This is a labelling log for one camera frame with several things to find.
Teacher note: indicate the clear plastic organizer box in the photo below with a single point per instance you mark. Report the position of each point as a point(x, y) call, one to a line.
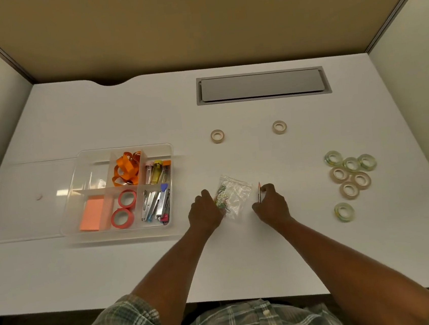
point(85, 174)

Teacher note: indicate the tan partition panel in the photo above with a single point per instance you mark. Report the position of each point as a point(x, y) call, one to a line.
point(203, 20)

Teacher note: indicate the bag of coloured paper clips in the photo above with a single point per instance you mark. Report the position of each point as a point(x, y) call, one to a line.
point(235, 196)

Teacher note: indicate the clear tube orange cap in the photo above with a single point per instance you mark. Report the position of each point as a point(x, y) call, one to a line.
point(165, 163)

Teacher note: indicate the pink sticky note pad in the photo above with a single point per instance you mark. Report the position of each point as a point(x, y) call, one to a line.
point(92, 213)

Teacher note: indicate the person's left hand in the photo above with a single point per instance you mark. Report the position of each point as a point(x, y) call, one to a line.
point(204, 215)

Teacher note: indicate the person's right forearm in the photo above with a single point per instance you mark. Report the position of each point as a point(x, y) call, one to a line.
point(355, 268)

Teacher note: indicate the person's right hand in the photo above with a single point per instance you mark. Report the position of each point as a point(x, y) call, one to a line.
point(274, 207)

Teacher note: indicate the green clear tape roll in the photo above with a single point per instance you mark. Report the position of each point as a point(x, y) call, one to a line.
point(374, 162)
point(337, 213)
point(344, 165)
point(326, 159)

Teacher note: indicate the white desk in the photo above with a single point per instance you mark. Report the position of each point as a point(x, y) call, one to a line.
point(247, 260)

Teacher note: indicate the small beige tape roll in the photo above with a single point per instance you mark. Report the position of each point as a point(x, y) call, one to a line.
point(213, 137)
point(274, 127)

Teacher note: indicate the yellow tube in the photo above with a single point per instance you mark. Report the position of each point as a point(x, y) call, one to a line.
point(157, 172)

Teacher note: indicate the pink tape roll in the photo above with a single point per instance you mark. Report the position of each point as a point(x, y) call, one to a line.
point(120, 200)
point(113, 219)

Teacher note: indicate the person's left forearm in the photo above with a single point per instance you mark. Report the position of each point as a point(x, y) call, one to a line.
point(173, 279)

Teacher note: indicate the clear plastic lid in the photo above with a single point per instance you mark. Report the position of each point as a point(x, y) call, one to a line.
point(24, 211)

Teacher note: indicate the dark pencil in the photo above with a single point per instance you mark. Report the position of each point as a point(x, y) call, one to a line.
point(259, 193)

